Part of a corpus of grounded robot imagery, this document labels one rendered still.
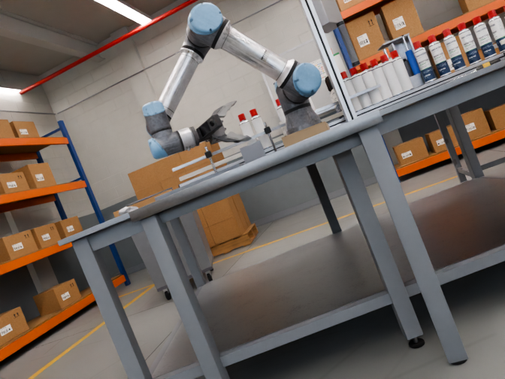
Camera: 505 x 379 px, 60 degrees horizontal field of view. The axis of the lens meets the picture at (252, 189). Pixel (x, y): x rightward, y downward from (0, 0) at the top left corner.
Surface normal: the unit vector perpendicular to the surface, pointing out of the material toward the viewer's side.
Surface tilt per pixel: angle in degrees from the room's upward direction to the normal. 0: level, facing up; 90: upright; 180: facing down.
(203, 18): 83
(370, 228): 90
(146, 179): 90
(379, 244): 90
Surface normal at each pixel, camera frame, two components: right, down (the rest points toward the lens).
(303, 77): 0.33, -0.01
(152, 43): -0.22, 0.12
